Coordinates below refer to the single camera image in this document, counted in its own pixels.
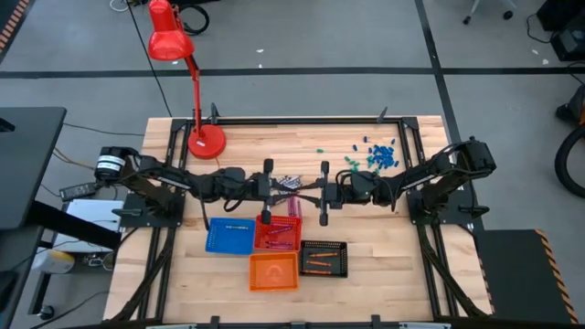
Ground red desk lamp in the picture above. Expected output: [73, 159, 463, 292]
[146, 0, 229, 161]

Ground white frame office chair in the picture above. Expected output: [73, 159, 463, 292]
[462, 0, 516, 25]

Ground blue plastic basket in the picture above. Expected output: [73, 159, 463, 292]
[204, 217, 257, 256]

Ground black floor cable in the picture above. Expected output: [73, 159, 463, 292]
[63, 122, 146, 137]

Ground orange black vacuum cleaner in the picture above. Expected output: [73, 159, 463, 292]
[556, 84, 585, 127]

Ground black aluminium table frame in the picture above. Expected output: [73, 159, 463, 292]
[107, 116, 494, 329]

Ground black desk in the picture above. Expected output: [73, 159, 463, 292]
[0, 107, 122, 329]

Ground clear glasses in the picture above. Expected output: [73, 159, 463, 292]
[84, 253, 115, 271]

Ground black equipment case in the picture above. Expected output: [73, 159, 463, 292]
[537, 0, 585, 63]

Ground white flat box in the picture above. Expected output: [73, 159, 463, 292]
[66, 199, 125, 253]

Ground black power adapter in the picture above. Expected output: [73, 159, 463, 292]
[58, 182, 99, 202]

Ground black lamp cable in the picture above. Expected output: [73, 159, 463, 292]
[125, 0, 174, 119]

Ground black cable coil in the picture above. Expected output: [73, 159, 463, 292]
[180, 2, 211, 37]

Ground orange plastic basket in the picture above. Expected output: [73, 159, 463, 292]
[248, 251, 301, 292]

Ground white yellow plastic object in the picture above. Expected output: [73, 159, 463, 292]
[34, 249, 75, 274]

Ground red plastic basket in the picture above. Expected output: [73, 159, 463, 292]
[253, 215, 303, 253]

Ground black plastic basket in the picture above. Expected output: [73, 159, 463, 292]
[298, 239, 350, 280]

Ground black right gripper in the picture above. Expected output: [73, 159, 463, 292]
[296, 160, 367, 228]

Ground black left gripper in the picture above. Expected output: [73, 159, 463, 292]
[245, 158, 301, 226]

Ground black yellow-striped floor mat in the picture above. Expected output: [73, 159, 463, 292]
[473, 228, 580, 324]
[0, 0, 31, 63]

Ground black vacuum hose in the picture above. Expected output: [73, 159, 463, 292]
[554, 125, 585, 198]

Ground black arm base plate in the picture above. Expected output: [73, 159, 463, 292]
[406, 188, 490, 226]
[112, 190, 186, 228]

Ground yellow cable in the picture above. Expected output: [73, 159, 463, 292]
[52, 148, 100, 175]

